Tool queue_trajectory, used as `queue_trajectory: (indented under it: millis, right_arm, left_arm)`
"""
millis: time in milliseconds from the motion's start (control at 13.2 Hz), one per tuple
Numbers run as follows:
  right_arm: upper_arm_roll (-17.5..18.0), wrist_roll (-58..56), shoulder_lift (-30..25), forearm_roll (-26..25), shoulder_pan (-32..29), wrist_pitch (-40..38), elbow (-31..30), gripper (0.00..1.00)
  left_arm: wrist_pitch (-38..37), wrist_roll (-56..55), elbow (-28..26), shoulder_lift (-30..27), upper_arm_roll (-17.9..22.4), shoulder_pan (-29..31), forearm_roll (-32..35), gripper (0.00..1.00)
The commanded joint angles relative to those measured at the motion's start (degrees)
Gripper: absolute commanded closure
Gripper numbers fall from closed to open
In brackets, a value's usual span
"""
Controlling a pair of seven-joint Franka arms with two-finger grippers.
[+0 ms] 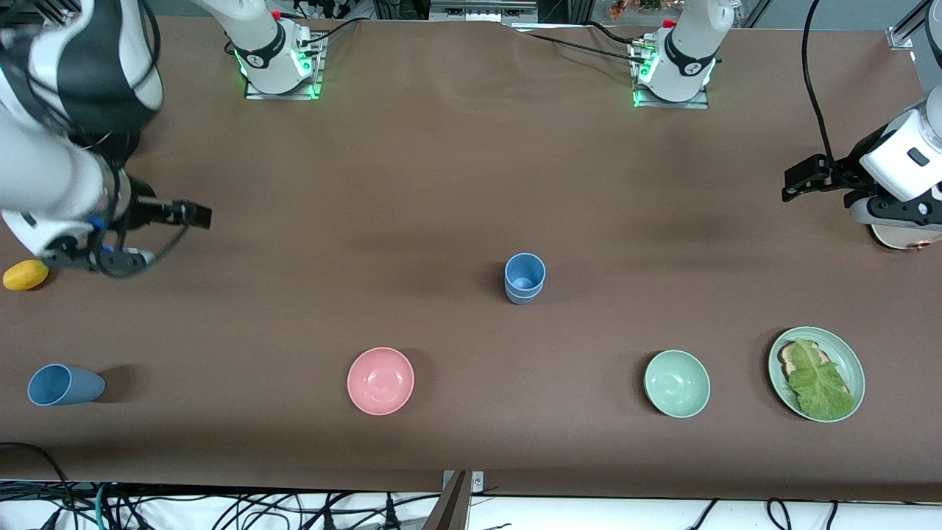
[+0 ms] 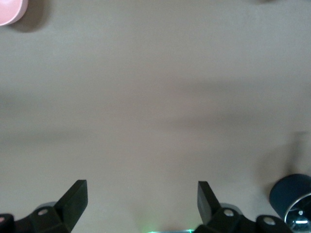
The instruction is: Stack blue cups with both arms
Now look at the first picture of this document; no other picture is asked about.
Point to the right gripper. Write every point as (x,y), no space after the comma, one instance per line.
(143,210)

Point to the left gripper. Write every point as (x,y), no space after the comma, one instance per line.
(841,176)

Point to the blue cup with white paper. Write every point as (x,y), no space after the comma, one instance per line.
(524,298)

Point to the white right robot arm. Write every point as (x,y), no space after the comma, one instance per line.
(263,38)

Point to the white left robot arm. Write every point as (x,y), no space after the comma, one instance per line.
(692,44)

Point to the cream toaster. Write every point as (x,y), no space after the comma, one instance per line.
(905,237)

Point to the yellow lemon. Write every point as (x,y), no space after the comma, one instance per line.
(26,274)

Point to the green plate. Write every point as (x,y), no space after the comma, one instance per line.
(846,353)

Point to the toasted bread slice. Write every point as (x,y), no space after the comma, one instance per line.
(789,359)

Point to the green lettuce leaf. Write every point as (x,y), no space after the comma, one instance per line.
(820,383)

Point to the green bowl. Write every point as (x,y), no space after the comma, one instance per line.
(677,383)

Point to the pink bowl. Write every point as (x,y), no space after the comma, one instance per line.
(380,380)

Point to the brown stand pole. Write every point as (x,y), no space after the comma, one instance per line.
(450,508)

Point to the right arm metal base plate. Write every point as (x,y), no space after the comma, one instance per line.
(283,94)

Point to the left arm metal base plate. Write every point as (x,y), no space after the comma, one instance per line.
(670,104)

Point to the aluminium frame rail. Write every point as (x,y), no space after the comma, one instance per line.
(907,29)

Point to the aluminium frame crossbar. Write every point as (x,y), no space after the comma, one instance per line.
(482,10)

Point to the metal table edge bracket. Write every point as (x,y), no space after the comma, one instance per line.
(478,482)

